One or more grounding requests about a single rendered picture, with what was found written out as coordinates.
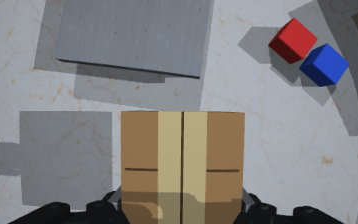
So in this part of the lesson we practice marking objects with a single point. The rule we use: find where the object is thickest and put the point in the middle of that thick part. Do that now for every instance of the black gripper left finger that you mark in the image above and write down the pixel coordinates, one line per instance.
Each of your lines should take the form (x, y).
(97, 212)

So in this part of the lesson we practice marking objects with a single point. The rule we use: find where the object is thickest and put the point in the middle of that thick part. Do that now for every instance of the blue block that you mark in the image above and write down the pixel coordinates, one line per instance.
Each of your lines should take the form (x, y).
(324, 66)

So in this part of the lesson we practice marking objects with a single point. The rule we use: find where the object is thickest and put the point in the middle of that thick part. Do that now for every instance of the brown cardboard box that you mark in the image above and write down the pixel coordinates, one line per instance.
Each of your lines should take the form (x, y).
(182, 167)

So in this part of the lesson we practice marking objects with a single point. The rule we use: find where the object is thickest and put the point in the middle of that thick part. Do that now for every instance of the red block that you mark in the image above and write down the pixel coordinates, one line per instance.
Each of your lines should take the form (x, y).
(293, 41)

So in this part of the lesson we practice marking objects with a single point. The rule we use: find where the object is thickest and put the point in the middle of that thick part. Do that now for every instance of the grey metal lid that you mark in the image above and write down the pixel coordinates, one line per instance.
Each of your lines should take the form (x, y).
(156, 36)

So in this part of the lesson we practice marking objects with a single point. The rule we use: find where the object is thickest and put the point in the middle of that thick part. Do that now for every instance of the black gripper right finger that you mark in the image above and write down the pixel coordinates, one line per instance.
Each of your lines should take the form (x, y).
(301, 215)

